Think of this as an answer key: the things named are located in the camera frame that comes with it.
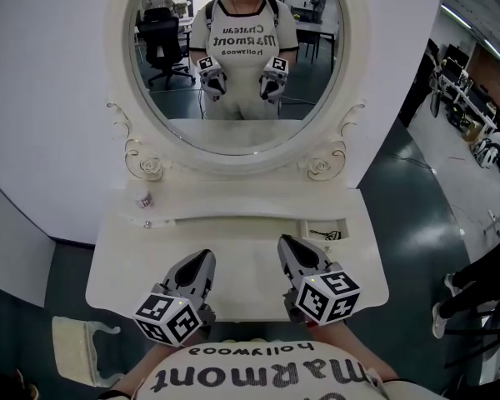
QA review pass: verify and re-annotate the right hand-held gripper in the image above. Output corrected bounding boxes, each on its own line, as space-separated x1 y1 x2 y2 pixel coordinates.
277 234 363 328

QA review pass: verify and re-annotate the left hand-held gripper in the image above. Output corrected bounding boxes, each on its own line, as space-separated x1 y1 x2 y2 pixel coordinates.
132 249 217 348

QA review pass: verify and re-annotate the white ornate dressing table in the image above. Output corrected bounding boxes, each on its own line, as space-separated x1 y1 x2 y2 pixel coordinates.
85 0 391 323

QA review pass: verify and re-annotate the person's right forearm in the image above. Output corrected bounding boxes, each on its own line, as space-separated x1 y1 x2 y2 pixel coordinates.
316 322 401 387

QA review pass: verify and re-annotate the person's left forearm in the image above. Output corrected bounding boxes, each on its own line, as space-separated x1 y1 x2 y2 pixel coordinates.
116 343 180 400

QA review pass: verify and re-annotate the cream printed shirt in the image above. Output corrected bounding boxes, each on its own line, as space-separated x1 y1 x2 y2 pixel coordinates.
97 339 443 400

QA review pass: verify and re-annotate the oval white framed mirror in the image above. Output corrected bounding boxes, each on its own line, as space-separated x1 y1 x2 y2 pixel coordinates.
103 0 370 183

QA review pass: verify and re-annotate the white partition panel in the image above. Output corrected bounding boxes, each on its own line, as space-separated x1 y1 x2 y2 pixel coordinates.
0 167 56 308

